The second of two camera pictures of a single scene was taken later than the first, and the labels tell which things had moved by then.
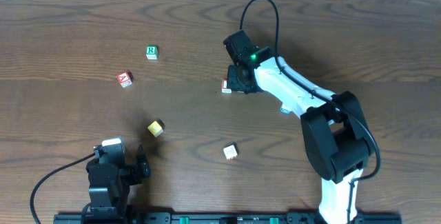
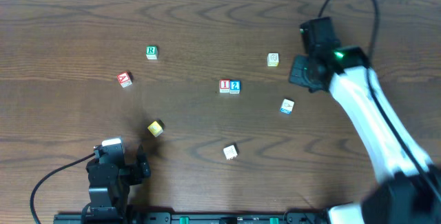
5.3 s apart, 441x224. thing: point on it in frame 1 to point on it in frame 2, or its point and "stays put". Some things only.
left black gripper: [130, 173] stays put
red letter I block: [224, 87] stays put
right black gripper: [231, 80] to [298, 71]
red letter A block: [124, 79] stays put
